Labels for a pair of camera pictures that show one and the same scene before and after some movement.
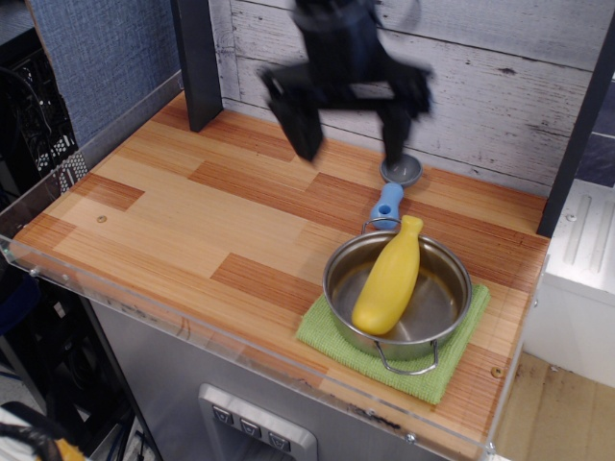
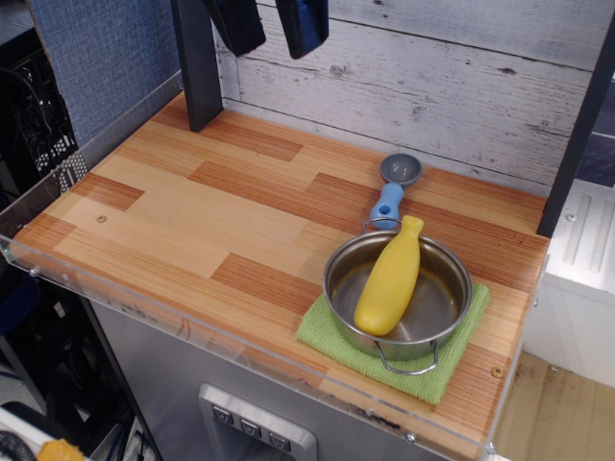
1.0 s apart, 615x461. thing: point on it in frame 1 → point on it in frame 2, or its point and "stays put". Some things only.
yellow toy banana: [389, 288] stays put
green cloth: [322, 329] stays put
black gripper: [345, 65] → [305, 24]
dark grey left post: [194, 36] stays put
